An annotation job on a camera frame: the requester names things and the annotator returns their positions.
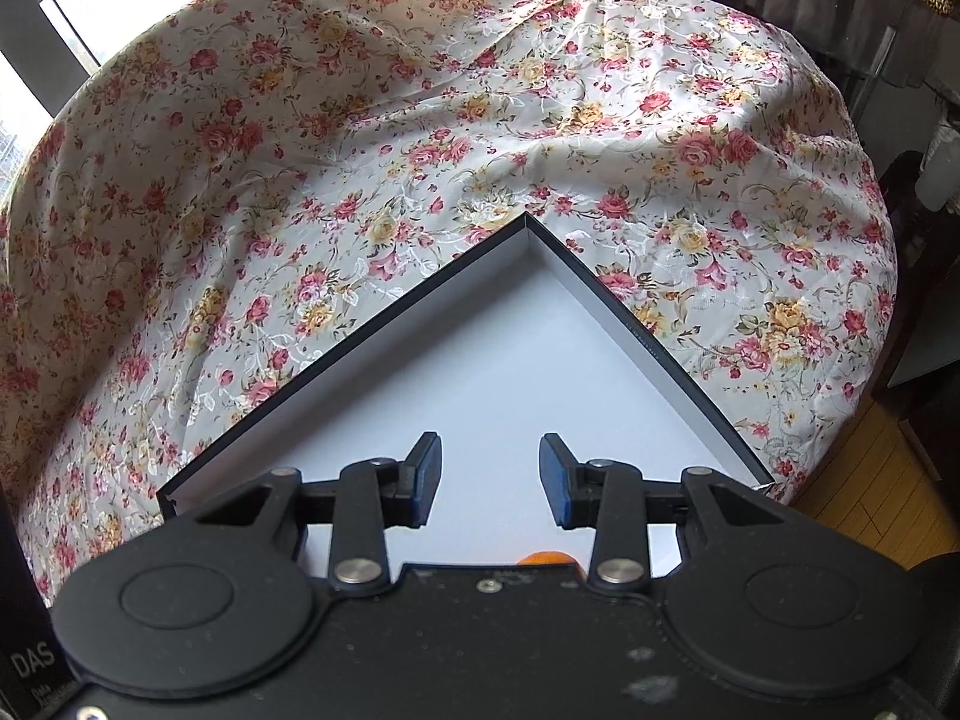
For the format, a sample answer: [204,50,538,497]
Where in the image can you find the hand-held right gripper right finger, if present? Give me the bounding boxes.
[538,433,785,592]

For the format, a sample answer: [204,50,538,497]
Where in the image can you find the dark window frame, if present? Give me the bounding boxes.
[0,0,248,121]

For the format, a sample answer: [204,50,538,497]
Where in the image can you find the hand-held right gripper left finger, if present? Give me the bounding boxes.
[178,431,443,587]

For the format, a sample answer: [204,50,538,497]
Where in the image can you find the dark furniture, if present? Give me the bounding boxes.
[870,150,960,481]

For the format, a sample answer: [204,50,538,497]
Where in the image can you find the floral cloth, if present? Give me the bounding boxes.
[0,0,901,608]

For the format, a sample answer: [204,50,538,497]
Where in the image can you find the black box with white inside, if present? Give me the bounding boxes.
[156,211,775,593]

